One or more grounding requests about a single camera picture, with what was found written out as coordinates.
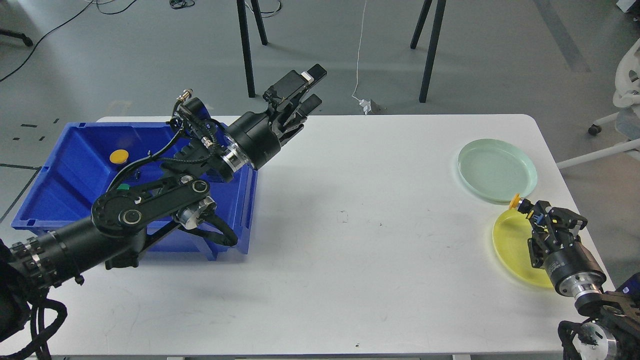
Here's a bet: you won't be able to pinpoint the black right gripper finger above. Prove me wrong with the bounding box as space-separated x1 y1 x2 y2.
527 210 553 268
537 200 588 239

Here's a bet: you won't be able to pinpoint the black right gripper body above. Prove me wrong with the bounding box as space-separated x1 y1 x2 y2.
537 239 607 297

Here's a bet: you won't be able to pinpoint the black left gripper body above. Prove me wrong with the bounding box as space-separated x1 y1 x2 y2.
222 111 306 173

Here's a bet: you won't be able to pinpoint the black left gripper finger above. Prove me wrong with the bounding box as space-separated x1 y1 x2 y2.
285 94 323 133
263 64 327 113

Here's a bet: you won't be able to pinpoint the yellow push button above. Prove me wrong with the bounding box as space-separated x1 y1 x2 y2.
508 193 546 226
109 148 142 183

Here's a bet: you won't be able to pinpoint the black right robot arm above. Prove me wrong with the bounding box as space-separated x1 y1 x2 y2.
513 197 640 360

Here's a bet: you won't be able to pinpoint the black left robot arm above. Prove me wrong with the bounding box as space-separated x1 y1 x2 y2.
1 64 327 360

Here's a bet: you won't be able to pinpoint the yellow plate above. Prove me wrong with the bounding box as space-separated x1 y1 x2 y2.
491 209 553 289

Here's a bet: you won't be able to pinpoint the light green plate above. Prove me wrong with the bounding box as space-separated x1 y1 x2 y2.
456 138 538 203

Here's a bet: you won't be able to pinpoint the yellow push button in bin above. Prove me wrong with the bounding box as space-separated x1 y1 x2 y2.
109 148 142 183

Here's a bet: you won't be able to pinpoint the black tripod legs left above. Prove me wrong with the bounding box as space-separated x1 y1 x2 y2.
235 0 268 98

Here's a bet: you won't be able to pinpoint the black tripod legs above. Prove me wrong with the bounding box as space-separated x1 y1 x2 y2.
235 0 268 98
409 0 447 104

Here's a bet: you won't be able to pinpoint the white office chair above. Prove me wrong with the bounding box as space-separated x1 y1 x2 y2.
557 40 640 170

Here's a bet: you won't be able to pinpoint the black tripod legs right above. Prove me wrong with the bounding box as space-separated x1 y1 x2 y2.
409 0 447 104

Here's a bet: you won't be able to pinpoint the blue plastic bin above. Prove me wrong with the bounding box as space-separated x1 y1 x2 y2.
11 121 258 255

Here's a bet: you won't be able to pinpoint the white cable with plug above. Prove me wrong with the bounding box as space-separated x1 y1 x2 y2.
351 0 387 116

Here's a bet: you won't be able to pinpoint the black floor cable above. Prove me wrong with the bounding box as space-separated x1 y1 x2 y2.
0 0 137 82

